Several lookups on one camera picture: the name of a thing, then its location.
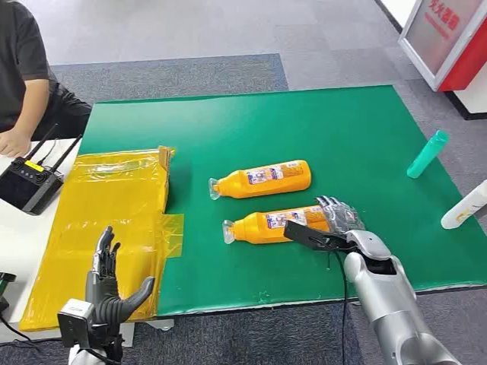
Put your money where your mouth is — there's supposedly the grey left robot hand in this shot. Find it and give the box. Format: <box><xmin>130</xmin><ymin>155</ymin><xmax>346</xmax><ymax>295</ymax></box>
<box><xmin>84</xmin><ymin>225</ymin><xmax>156</xmax><ymax>326</ymax></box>

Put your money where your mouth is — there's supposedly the person's hand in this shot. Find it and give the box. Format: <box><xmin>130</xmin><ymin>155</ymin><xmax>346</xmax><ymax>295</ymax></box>
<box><xmin>0</xmin><ymin>128</ymin><xmax>32</xmax><ymax>160</ymax></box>

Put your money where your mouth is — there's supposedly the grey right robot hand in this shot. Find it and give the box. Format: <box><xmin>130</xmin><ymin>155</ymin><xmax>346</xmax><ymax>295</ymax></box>
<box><xmin>282</xmin><ymin>195</ymin><xmax>367</xmax><ymax>254</ymax></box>

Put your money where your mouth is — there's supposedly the orange bottle with clear cap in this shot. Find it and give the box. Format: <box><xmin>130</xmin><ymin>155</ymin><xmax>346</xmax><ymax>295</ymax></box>
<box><xmin>222</xmin><ymin>204</ymin><xmax>332</xmax><ymax>246</ymax></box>
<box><xmin>208</xmin><ymin>159</ymin><xmax>313</xmax><ymax>202</ymax></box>

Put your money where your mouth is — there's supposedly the teal plastic bottle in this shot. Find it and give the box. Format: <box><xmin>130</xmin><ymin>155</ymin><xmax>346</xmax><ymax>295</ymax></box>
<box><xmin>406</xmin><ymin>129</ymin><xmax>450</xmax><ymax>180</ymax></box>

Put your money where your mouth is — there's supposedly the white plastic bottle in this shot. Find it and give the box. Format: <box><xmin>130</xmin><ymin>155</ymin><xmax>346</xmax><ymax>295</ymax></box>
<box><xmin>440</xmin><ymin>179</ymin><xmax>487</xmax><ymax>231</ymax></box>

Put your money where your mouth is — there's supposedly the black remote controller with antennas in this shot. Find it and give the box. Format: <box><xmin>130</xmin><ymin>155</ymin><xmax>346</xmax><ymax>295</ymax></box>
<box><xmin>0</xmin><ymin>123</ymin><xmax>83</xmax><ymax>217</ymax></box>

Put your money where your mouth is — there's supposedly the yellow film wrapped cardboard box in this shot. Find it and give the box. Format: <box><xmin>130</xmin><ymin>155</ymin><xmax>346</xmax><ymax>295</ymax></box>
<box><xmin>19</xmin><ymin>144</ymin><xmax>185</xmax><ymax>334</ymax></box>

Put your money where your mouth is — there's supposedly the green table mat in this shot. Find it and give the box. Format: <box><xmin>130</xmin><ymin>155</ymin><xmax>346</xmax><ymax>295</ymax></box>
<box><xmin>78</xmin><ymin>84</ymin><xmax>487</xmax><ymax>319</ymax></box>

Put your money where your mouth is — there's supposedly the person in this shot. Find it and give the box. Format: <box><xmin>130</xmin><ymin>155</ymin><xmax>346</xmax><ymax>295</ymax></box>
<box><xmin>0</xmin><ymin>0</ymin><xmax>93</xmax><ymax>160</ymax></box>

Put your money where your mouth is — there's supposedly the black device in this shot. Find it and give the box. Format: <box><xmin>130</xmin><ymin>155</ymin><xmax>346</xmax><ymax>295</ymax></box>
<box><xmin>0</xmin><ymin>271</ymin><xmax>17</xmax><ymax>314</ymax></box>

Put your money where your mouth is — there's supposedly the white platform with black base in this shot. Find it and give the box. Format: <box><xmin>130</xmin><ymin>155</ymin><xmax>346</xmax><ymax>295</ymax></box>
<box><xmin>442</xmin><ymin>60</ymin><xmax>487</xmax><ymax>121</ymax></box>

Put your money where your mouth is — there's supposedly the red and white sign stand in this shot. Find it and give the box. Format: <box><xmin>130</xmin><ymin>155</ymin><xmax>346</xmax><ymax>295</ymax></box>
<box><xmin>397</xmin><ymin>0</ymin><xmax>487</xmax><ymax>93</ymax></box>

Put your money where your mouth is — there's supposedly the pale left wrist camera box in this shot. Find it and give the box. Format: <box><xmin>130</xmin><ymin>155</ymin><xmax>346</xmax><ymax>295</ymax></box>
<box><xmin>57</xmin><ymin>298</ymin><xmax>96</xmax><ymax>350</ymax></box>

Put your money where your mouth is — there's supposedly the thin black cable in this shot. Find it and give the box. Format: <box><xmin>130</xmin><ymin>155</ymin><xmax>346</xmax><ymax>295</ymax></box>
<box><xmin>0</xmin><ymin>313</ymin><xmax>42</xmax><ymax>351</ymax></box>

